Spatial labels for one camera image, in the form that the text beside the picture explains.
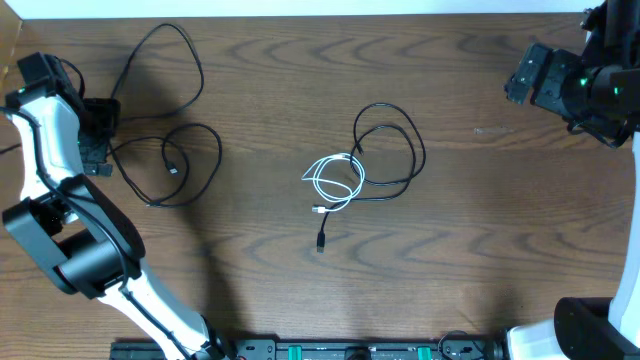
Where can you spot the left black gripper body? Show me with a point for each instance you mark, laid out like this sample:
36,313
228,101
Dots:
97,120

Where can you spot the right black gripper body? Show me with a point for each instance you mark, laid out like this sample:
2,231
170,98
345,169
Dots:
563,82

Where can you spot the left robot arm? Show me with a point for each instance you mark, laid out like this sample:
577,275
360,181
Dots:
72,231

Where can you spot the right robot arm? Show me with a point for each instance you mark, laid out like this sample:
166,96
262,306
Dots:
596,93

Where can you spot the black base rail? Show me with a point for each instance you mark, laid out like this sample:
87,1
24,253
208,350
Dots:
454,347

